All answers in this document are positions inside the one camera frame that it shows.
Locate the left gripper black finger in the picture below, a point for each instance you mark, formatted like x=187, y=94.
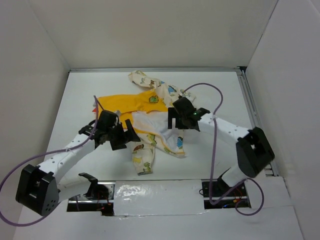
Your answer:
x=130, y=134
x=118, y=140

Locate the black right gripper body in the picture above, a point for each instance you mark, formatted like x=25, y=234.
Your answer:
x=180, y=122

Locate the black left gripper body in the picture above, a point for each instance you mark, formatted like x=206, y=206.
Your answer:
x=117, y=127

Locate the cream yellow dinosaur print jacket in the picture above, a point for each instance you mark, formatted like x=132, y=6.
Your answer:
x=148, y=114

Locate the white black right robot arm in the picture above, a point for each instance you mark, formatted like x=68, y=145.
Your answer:
x=253, y=150

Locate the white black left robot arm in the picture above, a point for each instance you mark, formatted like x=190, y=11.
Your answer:
x=41, y=187

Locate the white taped base cover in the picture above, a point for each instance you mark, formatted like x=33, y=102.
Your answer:
x=158, y=198

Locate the aluminium rail frame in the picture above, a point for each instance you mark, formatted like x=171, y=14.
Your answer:
x=214, y=90

